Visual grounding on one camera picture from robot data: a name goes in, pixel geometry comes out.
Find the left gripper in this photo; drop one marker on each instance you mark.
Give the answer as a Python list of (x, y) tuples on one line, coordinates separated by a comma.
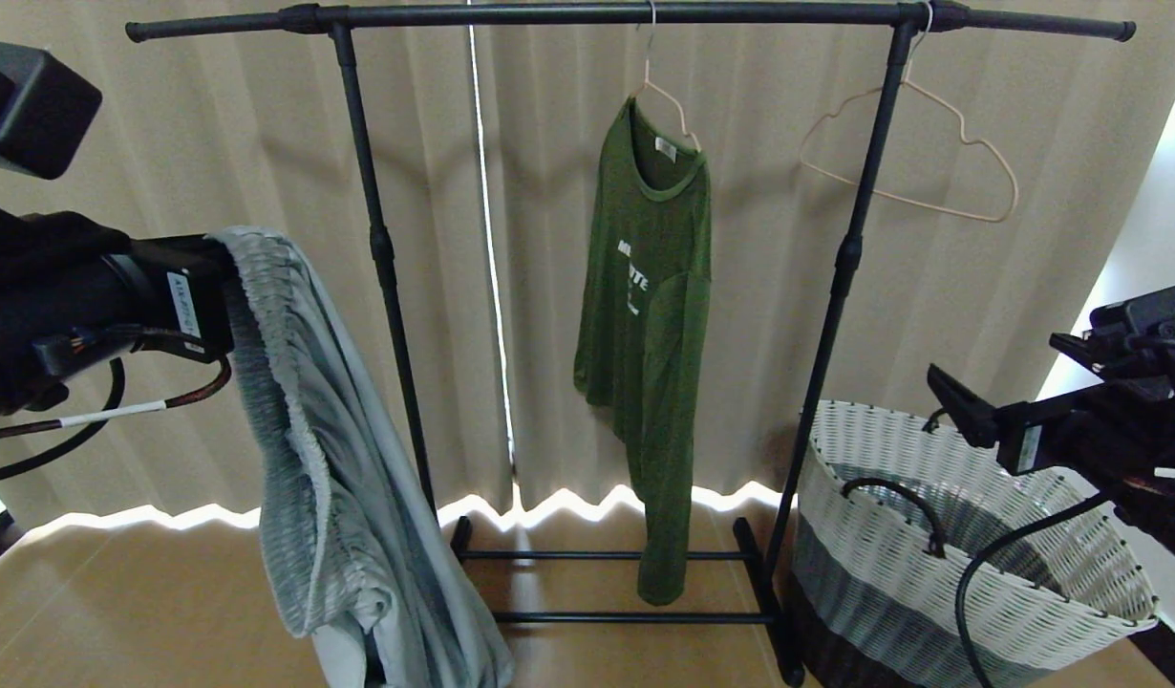
[(91, 306)]

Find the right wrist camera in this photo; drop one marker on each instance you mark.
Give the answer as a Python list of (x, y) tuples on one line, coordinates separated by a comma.
[(1151, 311)]

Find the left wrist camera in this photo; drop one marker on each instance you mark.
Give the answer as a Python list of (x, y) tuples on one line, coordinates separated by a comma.
[(33, 105)]

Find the pink clothes hanger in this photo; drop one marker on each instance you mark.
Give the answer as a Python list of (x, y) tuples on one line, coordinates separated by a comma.
[(648, 76), (1014, 196)]

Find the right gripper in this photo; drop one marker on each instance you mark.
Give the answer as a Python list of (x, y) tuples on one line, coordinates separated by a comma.
[(1094, 430)]

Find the black clothes rack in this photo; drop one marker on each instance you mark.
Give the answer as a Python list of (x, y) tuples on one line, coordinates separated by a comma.
[(549, 13)]

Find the green printed shirt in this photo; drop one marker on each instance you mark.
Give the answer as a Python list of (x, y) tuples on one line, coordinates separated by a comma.
[(654, 334)]

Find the white laundry basket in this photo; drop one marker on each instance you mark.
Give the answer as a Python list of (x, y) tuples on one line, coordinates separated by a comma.
[(874, 564)]

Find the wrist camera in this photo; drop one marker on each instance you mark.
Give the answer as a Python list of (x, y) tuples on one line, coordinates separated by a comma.
[(33, 105), (1151, 311)]

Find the pale grey garment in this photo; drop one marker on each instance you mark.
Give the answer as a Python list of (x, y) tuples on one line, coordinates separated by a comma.
[(358, 497)]

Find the beige curtain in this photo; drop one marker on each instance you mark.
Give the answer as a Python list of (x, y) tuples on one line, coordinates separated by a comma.
[(215, 124)]

